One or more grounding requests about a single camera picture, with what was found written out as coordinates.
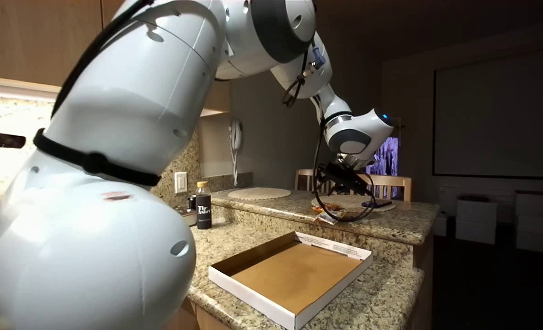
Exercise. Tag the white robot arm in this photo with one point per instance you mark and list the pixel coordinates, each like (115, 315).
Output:
(130, 91)

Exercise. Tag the white wall outlet plate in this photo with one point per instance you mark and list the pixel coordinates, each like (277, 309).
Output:
(179, 181)

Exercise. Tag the dark sauce bottle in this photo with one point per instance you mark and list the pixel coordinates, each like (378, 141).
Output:
(203, 210)

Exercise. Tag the wooden upper cabinet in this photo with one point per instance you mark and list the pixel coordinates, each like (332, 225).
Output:
(14, 36)

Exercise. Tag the white cube ottoman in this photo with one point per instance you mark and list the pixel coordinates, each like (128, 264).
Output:
(475, 220)
(533, 221)

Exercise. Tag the large wall projection screen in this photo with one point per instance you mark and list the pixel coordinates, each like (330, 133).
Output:
(491, 115)

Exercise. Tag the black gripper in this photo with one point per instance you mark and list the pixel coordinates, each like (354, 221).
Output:
(352, 183)

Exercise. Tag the shallow cardboard box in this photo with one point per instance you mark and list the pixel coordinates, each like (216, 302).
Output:
(295, 280)

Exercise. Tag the black phone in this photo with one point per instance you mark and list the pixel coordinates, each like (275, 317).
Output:
(385, 203)

